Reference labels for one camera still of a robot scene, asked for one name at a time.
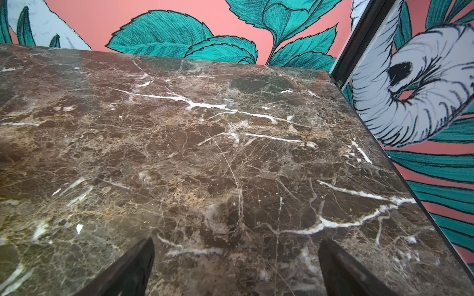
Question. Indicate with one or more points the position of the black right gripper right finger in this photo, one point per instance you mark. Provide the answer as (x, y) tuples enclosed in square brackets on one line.
[(343, 275)]

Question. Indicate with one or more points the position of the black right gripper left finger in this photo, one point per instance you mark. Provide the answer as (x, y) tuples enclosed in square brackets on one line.
[(128, 276)]

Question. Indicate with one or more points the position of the black enclosure corner post right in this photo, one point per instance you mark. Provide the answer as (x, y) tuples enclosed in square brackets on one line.
[(367, 17)]

